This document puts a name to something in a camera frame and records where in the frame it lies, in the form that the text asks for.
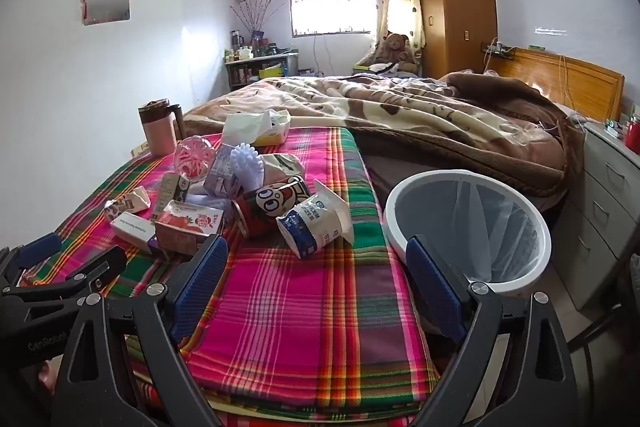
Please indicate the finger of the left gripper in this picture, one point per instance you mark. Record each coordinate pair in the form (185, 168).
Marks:
(92, 277)
(29, 255)

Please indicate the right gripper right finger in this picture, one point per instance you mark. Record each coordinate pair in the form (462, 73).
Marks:
(535, 384)

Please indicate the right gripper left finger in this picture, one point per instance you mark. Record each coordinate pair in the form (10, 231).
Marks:
(96, 383)

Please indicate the small carton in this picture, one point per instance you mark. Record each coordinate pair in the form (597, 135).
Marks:
(134, 201)

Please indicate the red white milk carton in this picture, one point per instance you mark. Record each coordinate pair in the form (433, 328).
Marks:
(182, 228)

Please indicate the green herbal box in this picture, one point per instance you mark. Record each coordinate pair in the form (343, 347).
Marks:
(173, 186)

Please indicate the crushed clear plastic bottle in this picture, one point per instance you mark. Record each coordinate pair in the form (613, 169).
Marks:
(193, 158)

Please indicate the purple drink carton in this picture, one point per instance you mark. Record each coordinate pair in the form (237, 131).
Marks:
(221, 181)

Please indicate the red cartoon drink can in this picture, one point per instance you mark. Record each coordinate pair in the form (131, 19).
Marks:
(257, 211)

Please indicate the white foam fruit net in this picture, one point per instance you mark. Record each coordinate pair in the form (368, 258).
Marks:
(247, 165)

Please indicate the cream leaf-print paper bag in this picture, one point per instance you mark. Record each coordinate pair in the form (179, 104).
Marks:
(280, 167)

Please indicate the blue white yogurt cup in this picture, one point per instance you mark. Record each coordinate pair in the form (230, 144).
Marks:
(316, 222)

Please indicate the white purple cream box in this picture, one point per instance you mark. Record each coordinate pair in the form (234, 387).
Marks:
(134, 230)

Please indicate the white round trash bin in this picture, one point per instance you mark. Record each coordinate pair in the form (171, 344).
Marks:
(489, 231)

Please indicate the grey drawer nightstand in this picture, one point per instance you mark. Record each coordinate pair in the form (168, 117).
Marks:
(598, 228)

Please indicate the pink brown thermos mug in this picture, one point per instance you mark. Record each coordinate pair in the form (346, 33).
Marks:
(163, 126)

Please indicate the pink plaid bed cloth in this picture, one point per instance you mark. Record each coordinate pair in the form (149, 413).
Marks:
(331, 339)

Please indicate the tissue pack yellow white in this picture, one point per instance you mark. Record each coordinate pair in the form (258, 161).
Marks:
(269, 128)

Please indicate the cluttered side shelf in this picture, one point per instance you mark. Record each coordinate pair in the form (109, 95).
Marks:
(248, 62)

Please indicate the red jar on nightstand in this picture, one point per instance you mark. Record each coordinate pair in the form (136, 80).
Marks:
(632, 136)

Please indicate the brown beige blanket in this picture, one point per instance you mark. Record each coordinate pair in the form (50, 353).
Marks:
(495, 126)

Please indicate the wooden headboard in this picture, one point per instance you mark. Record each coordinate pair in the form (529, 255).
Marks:
(594, 91)

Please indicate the dried branch vase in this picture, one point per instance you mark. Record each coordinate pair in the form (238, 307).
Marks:
(253, 14)

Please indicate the power strip on headboard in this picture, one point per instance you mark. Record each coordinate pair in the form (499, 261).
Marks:
(496, 48)

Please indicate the brown teddy bear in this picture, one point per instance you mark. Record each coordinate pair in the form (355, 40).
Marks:
(395, 49)

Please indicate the wooden wardrobe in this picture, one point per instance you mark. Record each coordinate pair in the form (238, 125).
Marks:
(455, 32)

